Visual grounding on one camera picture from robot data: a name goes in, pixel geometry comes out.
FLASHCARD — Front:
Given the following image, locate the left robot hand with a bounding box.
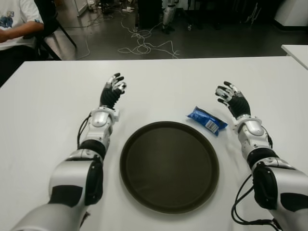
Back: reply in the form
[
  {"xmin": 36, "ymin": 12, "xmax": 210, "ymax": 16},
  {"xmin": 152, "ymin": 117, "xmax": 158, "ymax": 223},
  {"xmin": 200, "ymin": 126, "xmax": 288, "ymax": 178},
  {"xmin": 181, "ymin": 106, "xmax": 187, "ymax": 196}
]
[{"xmin": 100, "ymin": 72, "xmax": 128, "ymax": 110}]

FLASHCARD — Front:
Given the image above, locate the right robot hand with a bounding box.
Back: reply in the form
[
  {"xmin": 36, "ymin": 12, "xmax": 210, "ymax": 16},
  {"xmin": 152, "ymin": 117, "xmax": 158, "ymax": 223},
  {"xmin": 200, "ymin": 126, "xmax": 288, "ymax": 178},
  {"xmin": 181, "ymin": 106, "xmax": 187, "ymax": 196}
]
[{"xmin": 215, "ymin": 81, "xmax": 251, "ymax": 119}]

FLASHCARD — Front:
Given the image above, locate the blue Oreo packet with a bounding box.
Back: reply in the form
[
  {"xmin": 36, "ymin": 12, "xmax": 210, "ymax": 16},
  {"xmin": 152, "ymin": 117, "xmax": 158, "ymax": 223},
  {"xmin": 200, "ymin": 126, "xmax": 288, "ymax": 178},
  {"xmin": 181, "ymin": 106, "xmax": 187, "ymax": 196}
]
[{"xmin": 185, "ymin": 105, "xmax": 229, "ymax": 137}]

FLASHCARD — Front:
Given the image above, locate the white side table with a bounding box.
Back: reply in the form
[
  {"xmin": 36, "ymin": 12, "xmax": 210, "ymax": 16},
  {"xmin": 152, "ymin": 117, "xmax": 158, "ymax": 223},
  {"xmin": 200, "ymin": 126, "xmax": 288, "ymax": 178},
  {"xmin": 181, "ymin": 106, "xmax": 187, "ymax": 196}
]
[{"xmin": 281, "ymin": 44, "xmax": 308, "ymax": 71}]

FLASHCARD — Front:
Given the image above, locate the round dark brown tray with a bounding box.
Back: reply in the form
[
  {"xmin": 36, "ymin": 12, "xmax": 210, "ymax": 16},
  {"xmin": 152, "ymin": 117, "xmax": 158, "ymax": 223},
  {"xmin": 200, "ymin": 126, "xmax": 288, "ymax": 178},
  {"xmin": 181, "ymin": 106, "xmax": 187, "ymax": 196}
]
[{"xmin": 119, "ymin": 121, "xmax": 220, "ymax": 214}]

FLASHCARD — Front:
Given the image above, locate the black chair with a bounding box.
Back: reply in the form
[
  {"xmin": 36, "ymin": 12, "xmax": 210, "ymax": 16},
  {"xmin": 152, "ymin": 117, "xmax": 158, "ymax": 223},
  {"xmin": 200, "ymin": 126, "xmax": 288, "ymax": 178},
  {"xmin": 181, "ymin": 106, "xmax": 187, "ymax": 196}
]
[{"xmin": 32, "ymin": 0, "xmax": 77, "ymax": 61}]

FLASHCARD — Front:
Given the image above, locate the white shelf unit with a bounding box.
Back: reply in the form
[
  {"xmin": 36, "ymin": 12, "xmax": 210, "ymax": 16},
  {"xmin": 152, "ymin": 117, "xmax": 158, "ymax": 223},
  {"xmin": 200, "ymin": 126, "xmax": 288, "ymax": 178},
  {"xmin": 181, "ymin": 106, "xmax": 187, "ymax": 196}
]
[{"xmin": 73, "ymin": 0, "xmax": 90, "ymax": 17}]

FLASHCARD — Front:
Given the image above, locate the white cabinet black base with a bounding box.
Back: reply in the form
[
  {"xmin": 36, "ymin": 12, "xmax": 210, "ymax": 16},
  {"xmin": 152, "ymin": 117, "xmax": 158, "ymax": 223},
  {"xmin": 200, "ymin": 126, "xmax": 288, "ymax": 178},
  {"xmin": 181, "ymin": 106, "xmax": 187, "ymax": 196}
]
[{"xmin": 274, "ymin": 0, "xmax": 308, "ymax": 31}]

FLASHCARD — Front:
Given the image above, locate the seated person white shirt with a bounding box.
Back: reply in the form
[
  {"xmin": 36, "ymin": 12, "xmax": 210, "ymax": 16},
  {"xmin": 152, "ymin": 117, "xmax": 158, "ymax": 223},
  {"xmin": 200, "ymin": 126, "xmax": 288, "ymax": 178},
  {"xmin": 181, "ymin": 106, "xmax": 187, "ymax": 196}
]
[{"xmin": 0, "ymin": 0, "xmax": 46, "ymax": 85}]

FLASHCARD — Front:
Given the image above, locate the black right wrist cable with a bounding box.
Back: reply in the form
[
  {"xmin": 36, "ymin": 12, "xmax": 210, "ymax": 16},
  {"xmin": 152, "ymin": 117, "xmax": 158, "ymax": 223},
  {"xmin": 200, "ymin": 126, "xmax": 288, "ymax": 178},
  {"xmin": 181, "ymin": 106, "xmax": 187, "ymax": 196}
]
[{"xmin": 261, "ymin": 124, "xmax": 274, "ymax": 151}]

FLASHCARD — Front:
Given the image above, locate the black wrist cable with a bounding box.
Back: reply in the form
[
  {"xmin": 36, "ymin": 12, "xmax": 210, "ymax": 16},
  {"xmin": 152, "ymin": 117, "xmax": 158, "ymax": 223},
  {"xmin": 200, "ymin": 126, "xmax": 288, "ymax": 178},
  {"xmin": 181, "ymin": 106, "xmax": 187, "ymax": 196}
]
[
  {"xmin": 77, "ymin": 115, "xmax": 93, "ymax": 149},
  {"xmin": 261, "ymin": 124, "xmax": 274, "ymax": 151}
]

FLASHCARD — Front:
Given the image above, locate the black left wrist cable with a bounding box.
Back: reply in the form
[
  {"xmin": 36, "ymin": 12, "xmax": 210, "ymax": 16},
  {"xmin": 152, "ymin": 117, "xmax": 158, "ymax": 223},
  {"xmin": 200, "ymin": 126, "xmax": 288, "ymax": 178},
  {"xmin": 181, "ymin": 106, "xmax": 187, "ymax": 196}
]
[{"xmin": 77, "ymin": 115, "xmax": 93, "ymax": 149}]

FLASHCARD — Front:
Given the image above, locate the tangled white floor cable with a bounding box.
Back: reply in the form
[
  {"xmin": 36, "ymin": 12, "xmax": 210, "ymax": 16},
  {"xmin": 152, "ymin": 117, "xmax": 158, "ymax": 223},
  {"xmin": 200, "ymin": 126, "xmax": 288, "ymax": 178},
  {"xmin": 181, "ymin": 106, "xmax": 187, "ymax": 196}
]
[{"xmin": 117, "ymin": 14, "xmax": 180, "ymax": 60}]

